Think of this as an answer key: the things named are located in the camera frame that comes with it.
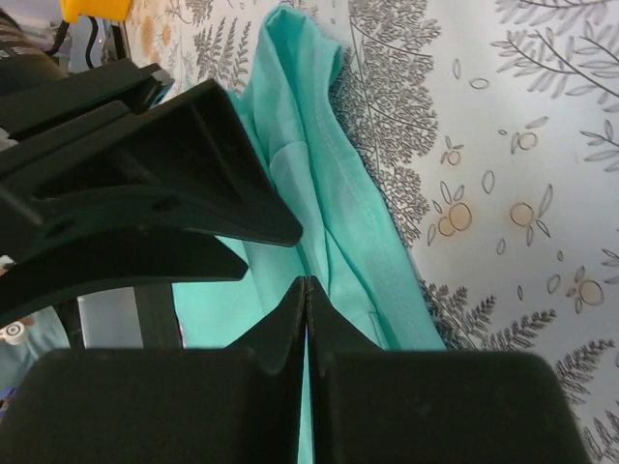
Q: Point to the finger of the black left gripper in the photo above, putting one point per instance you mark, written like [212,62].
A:
[115,259]

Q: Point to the floral patterned table mat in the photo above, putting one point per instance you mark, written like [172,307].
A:
[491,130]

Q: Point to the teal t shirt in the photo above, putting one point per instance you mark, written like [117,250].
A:
[349,241]

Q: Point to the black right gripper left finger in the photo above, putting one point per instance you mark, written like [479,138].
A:
[238,404]

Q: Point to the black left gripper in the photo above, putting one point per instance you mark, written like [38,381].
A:
[84,154]

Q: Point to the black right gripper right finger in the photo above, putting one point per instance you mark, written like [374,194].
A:
[371,405]

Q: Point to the yellow plastic bin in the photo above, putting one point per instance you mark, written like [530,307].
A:
[112,10]

